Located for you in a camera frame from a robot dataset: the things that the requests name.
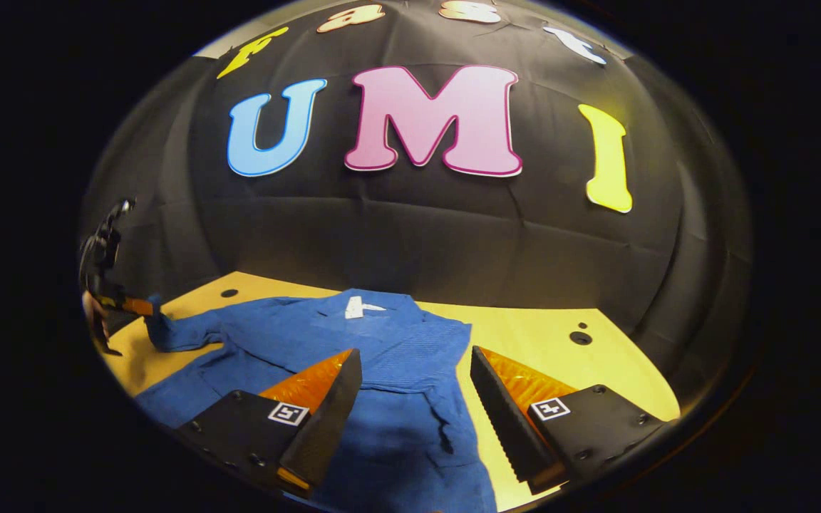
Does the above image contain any black backdrop cloth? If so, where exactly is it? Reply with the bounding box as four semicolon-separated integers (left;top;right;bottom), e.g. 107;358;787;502
79;0;754;400

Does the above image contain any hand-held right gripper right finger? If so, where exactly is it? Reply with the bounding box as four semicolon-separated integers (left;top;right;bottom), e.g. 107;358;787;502
468;346;668;494

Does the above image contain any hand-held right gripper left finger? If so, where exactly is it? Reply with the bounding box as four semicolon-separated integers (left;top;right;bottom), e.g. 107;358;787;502
175;348;364;497

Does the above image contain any blue corduroy shirt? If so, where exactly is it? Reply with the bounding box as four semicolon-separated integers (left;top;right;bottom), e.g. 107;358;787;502
133;289;499;513

